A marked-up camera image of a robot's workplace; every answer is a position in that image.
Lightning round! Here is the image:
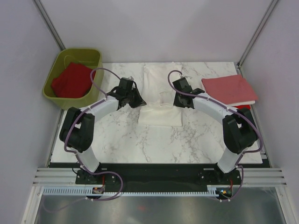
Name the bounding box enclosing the olive green plastic bin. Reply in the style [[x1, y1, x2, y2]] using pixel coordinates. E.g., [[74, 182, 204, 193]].
[[42, 48, 104, 110]]

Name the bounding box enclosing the right aluminium frame post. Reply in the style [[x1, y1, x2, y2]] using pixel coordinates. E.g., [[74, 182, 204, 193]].
[[234, 0, 280, 70]]

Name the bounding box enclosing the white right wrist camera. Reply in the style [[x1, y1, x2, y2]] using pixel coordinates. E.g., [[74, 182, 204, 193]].
[[180, 74, 192, 80]]

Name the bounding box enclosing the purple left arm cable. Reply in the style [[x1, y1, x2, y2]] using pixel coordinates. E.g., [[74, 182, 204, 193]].
[[64, 68, 124, 212]]

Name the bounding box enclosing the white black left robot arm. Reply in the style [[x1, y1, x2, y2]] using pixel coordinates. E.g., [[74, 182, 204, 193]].
[[59, 78, 146, 183]]

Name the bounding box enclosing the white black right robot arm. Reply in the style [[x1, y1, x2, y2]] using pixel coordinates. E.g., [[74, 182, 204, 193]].
[[171, 77, 259, 184]]

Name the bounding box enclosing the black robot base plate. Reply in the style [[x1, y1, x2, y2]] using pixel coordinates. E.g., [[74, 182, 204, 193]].
[[75, 163, 241, 192]]

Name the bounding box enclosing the white printed t-shirt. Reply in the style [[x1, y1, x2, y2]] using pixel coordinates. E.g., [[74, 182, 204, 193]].
[[138, 62, 182, 127]]

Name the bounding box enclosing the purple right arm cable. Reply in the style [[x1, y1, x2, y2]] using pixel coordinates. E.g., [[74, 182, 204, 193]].
[[167, 70, 262, 203]]

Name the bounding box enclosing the aluminium frame post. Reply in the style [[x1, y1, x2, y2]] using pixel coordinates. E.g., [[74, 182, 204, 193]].
[[234, 0, 280, 70], [32, 0, 66, 51]]

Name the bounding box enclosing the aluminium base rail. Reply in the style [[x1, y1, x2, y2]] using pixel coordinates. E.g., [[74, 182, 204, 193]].
[[22, 167, 78, 224]]

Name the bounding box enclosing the left aluminium frame post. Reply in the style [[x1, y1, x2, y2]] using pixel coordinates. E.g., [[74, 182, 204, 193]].
[[32, 0, 66, 51]]

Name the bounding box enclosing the red folded t-shirt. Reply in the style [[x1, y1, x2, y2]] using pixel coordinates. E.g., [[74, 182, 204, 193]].
[[235, 105, 251, 110]]

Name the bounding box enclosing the pink folded t-shirt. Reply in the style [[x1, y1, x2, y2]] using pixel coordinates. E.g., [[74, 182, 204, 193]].
[[201, 74, 258, 105]]

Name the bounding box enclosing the dark red t-shirt in bin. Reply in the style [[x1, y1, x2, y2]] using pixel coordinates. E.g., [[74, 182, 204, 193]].
[[51, 62, 92, 98]]

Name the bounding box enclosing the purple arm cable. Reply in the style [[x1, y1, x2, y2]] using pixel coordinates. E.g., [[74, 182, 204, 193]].
[[167, 70, 262, 203], [64, 68, 124, 212]]

